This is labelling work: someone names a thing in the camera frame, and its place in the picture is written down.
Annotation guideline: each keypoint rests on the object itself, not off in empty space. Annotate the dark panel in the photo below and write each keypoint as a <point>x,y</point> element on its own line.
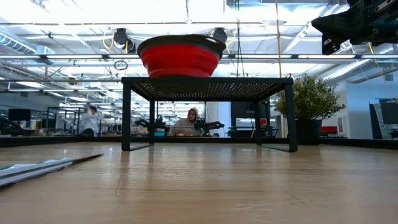
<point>388,115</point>

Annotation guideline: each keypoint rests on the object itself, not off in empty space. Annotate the person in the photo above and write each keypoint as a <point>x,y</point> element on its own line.
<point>89,121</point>
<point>188,124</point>

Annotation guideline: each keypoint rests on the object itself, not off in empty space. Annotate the small black monitor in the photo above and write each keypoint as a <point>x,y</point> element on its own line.
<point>19,114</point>

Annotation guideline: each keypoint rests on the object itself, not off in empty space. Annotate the green potted plant black pot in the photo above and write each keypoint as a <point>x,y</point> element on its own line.
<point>311,99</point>

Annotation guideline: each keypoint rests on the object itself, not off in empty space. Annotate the red box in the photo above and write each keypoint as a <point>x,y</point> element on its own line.
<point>329,130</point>

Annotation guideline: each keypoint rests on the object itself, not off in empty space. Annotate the black mesh metal rack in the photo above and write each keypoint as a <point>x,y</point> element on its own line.
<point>205,81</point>

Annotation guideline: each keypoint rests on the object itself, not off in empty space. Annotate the teal tub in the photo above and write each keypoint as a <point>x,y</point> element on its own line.
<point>160,133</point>

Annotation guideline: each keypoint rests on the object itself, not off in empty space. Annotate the red collapsible bowl grey rim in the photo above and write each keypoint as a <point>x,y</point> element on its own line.
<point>179,60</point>

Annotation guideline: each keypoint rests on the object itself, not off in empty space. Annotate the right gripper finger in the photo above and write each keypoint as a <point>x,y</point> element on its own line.
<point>337,32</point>
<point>335,20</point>

